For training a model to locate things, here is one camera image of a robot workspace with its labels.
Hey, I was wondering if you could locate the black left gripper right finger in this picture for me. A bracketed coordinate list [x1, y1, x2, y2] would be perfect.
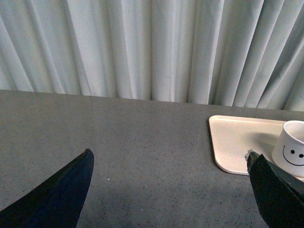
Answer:
[245, 150, 304, 228]

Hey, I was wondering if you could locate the beige rectangular plastic tray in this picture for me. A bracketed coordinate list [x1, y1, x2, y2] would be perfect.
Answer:
[209, 115, 286, 175]

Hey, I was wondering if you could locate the pale green pleated curtain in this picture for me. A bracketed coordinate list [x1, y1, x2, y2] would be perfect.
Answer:
[0, 0, 304, 111]

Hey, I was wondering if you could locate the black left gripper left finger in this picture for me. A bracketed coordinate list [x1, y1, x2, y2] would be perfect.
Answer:
[0, 149, 94, 228]

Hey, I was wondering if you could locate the white smiley mug black handle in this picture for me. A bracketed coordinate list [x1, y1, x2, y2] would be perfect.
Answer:
[272, 120, 304, 178]

